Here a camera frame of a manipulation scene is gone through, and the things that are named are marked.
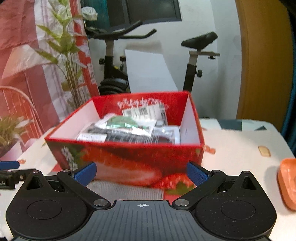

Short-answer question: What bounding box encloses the red patterned backdrop cloth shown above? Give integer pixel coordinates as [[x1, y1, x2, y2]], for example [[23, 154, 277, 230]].
[[0, 0, 100, 163]]

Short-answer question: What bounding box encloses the black exercise bike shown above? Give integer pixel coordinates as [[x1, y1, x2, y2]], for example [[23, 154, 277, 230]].
[[85, 21, 220, 95]]

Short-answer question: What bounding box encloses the bagged mint green cable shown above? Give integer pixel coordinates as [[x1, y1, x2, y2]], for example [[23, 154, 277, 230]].
[[94, 112, 157, 137]]

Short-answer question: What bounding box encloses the dark framed window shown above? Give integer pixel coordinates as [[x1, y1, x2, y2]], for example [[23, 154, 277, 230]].
[[80, 0, 182, 30]]

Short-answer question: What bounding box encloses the wooden door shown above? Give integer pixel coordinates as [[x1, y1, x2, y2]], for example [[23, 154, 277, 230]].
[[236, 1, 293, 129]]

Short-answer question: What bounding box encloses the black white packaged item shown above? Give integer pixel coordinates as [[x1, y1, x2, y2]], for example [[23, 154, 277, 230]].
[[76, 123, 181, 145]]

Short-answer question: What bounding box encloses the white foam board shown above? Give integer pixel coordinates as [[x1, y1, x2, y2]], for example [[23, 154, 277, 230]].
[[125, 50, 178, 93]]

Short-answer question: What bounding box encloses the grey knitted cloth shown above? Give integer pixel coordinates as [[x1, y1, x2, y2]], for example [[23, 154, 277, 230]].
[[86, 181, 164, 204]]

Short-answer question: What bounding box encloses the teal curtain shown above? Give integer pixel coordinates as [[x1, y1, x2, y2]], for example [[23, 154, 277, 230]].
[[280, 76, 296, 144]]

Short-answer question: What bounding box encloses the red strawberry cardboard box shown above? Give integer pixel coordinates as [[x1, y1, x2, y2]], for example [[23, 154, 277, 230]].
[[45, 91, 205, 186]]

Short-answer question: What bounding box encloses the orange plastic dish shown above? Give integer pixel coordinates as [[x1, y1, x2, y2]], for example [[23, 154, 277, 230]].
[[277, 158, 295, 211]]

